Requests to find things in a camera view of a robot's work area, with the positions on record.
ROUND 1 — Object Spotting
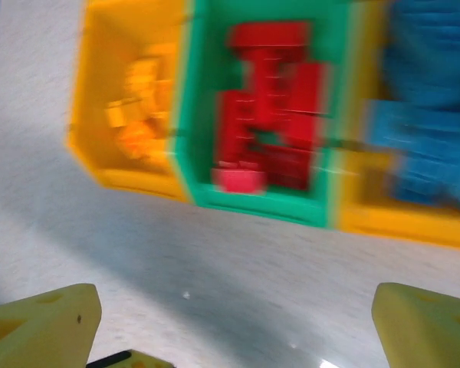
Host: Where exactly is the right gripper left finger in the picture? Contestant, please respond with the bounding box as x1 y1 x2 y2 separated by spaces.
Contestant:
0 283 103 368

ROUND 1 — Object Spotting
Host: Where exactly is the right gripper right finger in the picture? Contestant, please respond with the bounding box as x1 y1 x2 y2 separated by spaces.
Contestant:
371 282 460 368

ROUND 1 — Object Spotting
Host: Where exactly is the blue lego brick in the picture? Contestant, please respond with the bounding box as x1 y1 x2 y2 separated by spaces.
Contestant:
366 98 460 210
383 0 460 103

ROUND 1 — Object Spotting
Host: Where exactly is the small red lego brick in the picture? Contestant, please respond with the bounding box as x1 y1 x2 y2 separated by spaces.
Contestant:
218 91 261 166
260 147 311 191
212 168 268 195
279 114 319 154

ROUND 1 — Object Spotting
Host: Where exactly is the small yellow lego brick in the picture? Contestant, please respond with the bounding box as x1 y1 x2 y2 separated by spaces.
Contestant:
103 98 141 128

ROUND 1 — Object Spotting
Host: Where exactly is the yellow plastic bin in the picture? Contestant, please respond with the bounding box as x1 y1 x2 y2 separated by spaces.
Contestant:
335 0 460 254
64 0 195 203

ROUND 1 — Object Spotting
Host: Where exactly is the green plastic bin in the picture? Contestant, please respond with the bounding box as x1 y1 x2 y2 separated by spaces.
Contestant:
171 0 356 231

